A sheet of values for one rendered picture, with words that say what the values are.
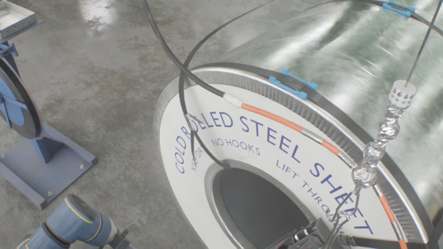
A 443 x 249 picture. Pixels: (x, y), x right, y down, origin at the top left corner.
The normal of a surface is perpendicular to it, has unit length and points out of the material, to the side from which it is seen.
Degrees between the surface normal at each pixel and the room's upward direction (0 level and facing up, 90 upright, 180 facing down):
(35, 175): 0
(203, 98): 90
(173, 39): 0
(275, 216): 15
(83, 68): 0
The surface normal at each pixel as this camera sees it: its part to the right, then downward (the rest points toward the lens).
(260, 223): 0.26, -0.50
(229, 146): -0.70, 0.48
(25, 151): 0.02, -0.72
